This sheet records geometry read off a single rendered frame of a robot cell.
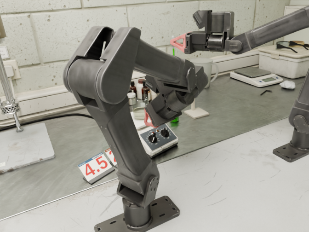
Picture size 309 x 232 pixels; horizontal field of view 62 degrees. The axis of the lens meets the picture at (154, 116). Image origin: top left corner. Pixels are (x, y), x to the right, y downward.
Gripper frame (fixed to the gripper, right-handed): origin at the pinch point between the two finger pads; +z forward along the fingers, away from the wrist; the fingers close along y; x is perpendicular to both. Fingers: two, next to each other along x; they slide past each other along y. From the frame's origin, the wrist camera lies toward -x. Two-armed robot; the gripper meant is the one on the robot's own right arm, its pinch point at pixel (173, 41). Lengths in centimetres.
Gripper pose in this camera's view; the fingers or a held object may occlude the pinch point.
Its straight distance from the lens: 100.0
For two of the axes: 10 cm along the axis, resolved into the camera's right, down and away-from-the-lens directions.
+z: -8.4, -1.8, 5.1
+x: 0.6, 9.0, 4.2
